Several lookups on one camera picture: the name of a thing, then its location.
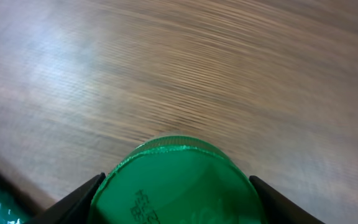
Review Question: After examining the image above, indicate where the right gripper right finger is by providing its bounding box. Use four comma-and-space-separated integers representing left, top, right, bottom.
249, 175, 324, 224

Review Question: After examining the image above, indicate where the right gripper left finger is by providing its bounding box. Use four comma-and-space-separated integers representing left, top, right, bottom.
25, 172, 106, 224

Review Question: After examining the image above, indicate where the green lid jar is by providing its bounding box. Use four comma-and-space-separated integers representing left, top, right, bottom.
87, 135, 268, 224

